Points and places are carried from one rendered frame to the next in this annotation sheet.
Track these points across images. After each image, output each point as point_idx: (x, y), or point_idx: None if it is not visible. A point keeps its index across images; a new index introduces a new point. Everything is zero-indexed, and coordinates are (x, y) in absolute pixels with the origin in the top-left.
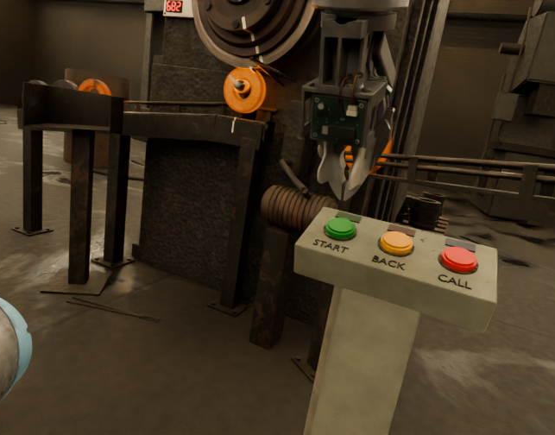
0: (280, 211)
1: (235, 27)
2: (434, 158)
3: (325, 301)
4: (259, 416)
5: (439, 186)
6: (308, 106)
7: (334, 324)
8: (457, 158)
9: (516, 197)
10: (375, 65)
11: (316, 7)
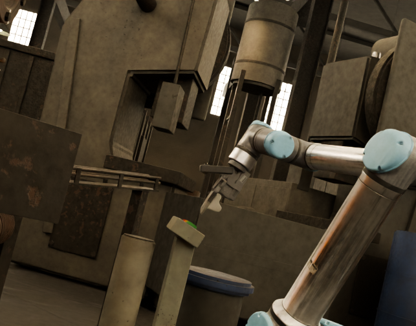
0: (6, 231)
1: (8, 21)
2: (89, 169)
3: None
4: None
5: (90, 185)
6: (233, 191)
7: (190, 261)
8: (98, 169)
9: (117, 187)
10: (223, 173)
11: (248, 169)
